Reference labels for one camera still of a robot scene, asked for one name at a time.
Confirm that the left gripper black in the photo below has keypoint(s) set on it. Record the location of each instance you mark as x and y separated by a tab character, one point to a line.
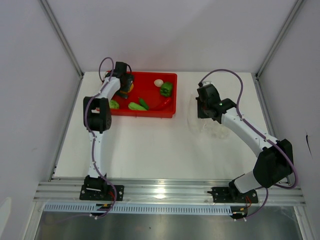
129	80

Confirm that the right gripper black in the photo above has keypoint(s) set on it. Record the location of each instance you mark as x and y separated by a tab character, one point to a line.
200	114

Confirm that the clear zip top bag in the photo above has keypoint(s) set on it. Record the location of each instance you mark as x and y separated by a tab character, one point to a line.
206	126

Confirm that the round green cabbage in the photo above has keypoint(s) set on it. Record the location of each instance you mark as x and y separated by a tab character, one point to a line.
113	104

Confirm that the green bell pepper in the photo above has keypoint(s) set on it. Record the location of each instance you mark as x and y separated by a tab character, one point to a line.
166	89

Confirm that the yellow lemon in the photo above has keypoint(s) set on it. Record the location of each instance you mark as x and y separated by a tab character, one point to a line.
131	87

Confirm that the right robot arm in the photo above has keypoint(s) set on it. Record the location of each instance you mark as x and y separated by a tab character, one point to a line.
274	158

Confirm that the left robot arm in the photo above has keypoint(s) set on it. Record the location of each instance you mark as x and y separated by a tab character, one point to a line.
97	119

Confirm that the red plastic tray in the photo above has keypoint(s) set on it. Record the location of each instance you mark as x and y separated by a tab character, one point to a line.
145	88

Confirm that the light green gourd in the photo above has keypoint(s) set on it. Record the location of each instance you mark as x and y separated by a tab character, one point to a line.
136	107

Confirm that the small dark green cucumber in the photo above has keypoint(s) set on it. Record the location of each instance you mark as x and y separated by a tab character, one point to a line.
143	104

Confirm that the red chili pepper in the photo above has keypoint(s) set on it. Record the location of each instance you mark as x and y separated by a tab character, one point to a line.
166	102

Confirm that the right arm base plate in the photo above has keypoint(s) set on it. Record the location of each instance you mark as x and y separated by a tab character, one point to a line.
232	195

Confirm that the left frame post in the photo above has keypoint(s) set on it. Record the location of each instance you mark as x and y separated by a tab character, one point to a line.
53	21

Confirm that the frame post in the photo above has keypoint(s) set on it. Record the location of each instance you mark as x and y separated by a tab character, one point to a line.
284	29
53	21

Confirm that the aluminium rail base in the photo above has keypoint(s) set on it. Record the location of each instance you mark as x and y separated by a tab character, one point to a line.
162	191

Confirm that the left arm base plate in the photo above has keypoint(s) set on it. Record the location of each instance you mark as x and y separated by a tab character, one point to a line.
108	194

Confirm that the white slotted cable duct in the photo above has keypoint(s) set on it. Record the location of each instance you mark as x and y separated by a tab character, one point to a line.
134	208

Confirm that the right frame post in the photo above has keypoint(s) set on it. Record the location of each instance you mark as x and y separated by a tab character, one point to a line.
284	29

